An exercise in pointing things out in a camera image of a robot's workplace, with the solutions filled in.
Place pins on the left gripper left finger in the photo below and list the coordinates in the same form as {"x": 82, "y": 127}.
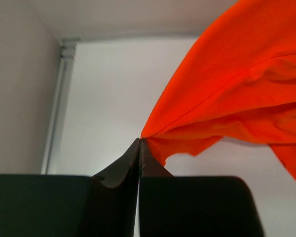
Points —
{"x": 102, "y": 205}

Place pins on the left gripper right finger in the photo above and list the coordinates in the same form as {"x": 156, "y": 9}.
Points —
{"x": 193, "y": 206}

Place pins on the orange mesh shorts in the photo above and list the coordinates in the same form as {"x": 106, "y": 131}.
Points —
{"x": 238, "y": 80}

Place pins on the aluminium table edge rail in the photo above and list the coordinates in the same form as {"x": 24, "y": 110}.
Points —
{"x": 59, "y": 105}

